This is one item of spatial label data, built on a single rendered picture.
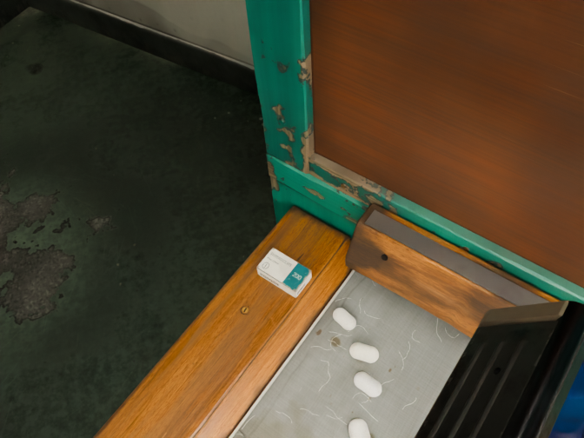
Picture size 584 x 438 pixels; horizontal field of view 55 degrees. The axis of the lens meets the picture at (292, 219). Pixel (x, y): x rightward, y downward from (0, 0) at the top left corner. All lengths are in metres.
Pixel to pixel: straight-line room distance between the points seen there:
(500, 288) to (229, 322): 0.31
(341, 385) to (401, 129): 0.30
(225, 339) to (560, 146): 0.42
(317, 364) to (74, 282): 1.14
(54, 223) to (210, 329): 1.23
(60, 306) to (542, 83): 1.45
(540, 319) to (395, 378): 0.37
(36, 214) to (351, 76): 1.48
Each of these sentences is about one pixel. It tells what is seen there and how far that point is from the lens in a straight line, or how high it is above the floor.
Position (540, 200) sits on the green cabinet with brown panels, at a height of 0.97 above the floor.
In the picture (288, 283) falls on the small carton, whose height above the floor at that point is 0.78.
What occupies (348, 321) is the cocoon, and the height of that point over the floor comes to 0.76.
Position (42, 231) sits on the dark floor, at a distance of 1.87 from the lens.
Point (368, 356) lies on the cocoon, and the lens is 0.68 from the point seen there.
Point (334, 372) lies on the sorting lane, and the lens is 0.69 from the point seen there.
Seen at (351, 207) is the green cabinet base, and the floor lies 0.82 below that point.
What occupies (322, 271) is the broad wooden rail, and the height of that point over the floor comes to 0.76.
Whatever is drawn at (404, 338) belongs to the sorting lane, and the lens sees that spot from 0.71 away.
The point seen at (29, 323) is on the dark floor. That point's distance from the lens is 1.72.
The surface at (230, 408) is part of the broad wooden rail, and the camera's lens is 0.67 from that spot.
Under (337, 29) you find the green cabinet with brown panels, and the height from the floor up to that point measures 1.06.
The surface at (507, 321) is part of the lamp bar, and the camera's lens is 0.36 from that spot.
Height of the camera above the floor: 1.39
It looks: 56 degrees down
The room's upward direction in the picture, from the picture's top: 6 degrees counter-clockwise
